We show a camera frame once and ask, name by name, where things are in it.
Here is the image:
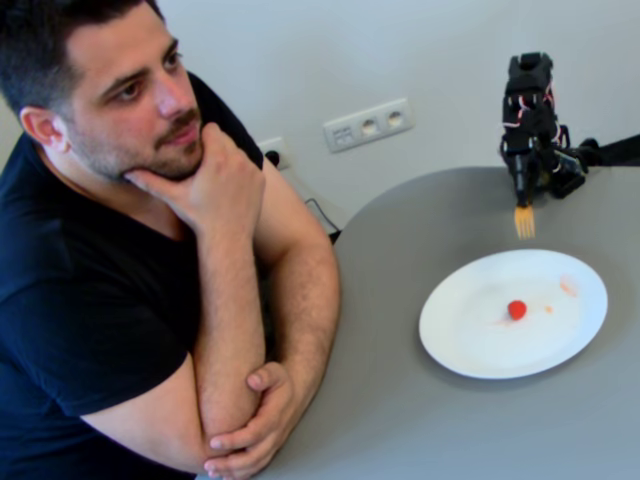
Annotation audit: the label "white socket with black plug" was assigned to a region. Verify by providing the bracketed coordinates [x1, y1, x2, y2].
[257, 137, 292, 173]

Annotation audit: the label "man's left forearm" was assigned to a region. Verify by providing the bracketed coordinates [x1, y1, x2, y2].
[264, 234, 344, 401]

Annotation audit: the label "man in black t-shirt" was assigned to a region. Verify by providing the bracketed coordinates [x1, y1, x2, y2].
[0, 0, 274, 480]

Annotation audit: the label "white round plate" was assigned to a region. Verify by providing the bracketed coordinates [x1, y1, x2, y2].
[418, 248, 610, 381]

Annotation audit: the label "black table clamp bar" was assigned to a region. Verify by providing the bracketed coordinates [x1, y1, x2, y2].
[574, 132, 640, 169]

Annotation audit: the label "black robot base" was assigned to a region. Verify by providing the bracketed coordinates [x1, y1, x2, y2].
[544, 149, 589, 201]

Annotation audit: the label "orange plastic fork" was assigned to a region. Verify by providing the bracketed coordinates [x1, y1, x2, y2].
[513, 199, 537, 241]

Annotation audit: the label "white wall socket strip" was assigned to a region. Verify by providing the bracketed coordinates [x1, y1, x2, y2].
[322, 97, 417, 156]

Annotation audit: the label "man's right forearm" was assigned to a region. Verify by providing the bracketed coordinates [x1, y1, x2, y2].
[187, 227, 274, 474]

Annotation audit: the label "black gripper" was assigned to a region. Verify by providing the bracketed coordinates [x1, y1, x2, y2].
[501, 132, 547, 208]

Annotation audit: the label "man's right hand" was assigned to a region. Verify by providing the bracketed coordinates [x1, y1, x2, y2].
[123, 121, 267, 237]

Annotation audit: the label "man's left hand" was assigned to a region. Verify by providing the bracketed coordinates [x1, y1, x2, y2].
[202, 362, 312, 477]

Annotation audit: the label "black power cable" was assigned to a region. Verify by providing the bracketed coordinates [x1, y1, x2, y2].
[303, 197, 344, 247]

